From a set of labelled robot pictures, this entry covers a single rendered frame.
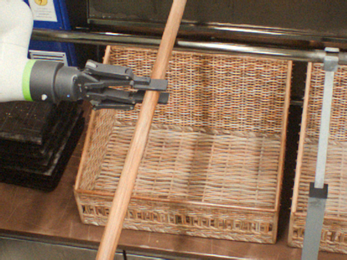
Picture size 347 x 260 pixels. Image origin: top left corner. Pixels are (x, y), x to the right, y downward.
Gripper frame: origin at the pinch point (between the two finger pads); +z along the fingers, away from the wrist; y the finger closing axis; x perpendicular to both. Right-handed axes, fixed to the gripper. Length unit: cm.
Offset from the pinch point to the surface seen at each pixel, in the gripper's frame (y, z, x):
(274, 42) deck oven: 31, 22, -56
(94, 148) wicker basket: 50, -26, -24
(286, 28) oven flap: 24, 25, -53
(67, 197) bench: 61, -34, -14
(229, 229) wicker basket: 57, 15, -6
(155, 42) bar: 2.0, -3.1, -18.0
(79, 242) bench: 63, -26, 0
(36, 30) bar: 1.6, -32.6, -18.7
